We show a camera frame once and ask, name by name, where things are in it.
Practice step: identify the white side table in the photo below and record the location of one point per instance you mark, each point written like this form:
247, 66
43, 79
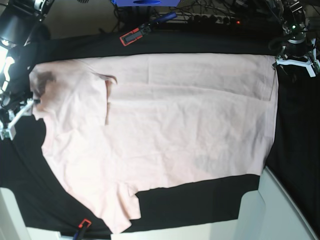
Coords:
268, 213

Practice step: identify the black table cloth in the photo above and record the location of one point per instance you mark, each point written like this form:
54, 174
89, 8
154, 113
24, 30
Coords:
294, 157

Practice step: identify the blue plastic box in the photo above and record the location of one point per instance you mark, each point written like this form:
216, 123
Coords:
146, 3

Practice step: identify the pale pink T-shirt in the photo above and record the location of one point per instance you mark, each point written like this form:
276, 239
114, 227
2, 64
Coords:
116, 126

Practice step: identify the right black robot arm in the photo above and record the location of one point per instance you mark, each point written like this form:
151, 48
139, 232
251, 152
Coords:
18, 21

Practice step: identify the white power strip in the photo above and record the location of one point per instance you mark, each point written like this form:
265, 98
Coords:
186, 18

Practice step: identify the red black clamp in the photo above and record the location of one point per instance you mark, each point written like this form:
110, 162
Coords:
135, 34

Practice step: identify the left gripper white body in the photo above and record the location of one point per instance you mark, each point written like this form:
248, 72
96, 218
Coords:
294, 52

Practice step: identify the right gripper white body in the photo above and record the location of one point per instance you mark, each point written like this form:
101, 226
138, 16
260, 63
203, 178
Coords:
9, 118

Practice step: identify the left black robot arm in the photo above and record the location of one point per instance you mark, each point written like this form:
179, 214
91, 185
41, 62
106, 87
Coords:
291, 15

